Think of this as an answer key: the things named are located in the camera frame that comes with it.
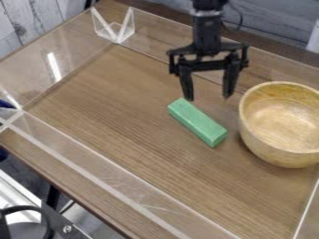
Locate blue object at edge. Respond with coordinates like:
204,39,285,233
0,99,14,108

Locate black cable loop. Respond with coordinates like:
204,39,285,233
0,204,58,239

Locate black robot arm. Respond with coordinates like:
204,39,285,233
166,0,249,101

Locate black table leg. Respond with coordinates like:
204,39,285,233
46,186,61,210

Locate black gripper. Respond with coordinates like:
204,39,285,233
166,8,249,102

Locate grey metal bracket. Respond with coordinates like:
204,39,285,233
49,215,92,239

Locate clear acrylic tray walls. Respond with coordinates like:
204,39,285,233
0,2,319,239

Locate brown wooden bowl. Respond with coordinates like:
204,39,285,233
237,81,319,168

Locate green rectangular block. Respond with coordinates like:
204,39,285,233
166,98,228,148

